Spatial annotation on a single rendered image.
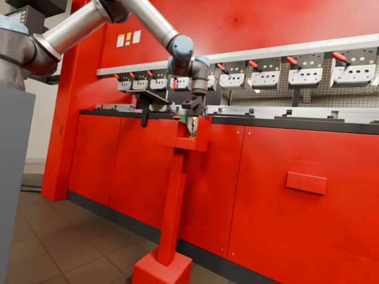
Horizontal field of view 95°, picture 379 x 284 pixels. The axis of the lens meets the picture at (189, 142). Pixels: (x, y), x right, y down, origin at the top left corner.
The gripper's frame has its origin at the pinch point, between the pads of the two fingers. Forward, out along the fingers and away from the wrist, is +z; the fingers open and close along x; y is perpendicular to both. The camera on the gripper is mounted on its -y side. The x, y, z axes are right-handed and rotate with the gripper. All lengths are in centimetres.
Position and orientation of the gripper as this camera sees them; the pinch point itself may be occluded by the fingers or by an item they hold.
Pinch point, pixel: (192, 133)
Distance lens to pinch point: 80.4
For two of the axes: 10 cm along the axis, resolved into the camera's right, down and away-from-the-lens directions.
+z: -1.1, 9.9, 0.5
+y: 4.3, 0.0, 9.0
